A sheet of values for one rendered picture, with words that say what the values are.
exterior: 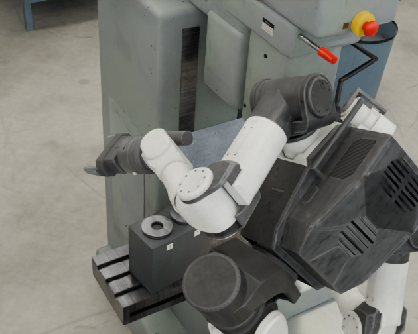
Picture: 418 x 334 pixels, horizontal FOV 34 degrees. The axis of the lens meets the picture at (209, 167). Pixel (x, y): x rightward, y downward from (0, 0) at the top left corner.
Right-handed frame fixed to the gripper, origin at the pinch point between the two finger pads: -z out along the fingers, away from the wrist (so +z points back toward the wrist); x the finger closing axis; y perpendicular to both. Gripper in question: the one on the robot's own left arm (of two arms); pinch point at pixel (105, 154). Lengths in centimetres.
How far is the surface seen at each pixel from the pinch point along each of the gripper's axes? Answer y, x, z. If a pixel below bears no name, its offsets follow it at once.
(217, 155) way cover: -55, 50, -37
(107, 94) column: -27, 55, -80
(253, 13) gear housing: -2, 52, 15
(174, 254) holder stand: -42.4, -0.1, -10.1
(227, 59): -14, 51, -3
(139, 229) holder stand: -31.1, -0.7, -15.6
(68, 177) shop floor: -92, 64, -196
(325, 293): -94, 24, 3
